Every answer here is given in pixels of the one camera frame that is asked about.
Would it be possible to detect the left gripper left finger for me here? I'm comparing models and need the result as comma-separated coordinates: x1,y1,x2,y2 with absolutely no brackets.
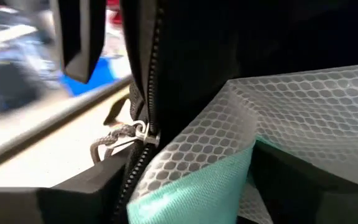
0,151,129,224

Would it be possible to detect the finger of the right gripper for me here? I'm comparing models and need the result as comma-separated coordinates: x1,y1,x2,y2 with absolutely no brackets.
57,0,107,84

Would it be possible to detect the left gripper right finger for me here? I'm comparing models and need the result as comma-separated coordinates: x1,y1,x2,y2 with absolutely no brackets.
249,139,358,224

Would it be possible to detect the white mesh pouch teal trim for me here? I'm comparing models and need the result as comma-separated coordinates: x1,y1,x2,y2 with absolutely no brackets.
126,62,358,224

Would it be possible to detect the black backpack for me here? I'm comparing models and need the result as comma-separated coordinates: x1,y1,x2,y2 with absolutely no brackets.
90,0,358,224

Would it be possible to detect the red plastic object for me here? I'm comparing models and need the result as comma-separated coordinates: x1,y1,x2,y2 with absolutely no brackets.
106,0,124,27

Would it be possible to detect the blue plastic object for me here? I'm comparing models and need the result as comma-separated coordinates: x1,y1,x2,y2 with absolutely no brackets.
60,57,119,96

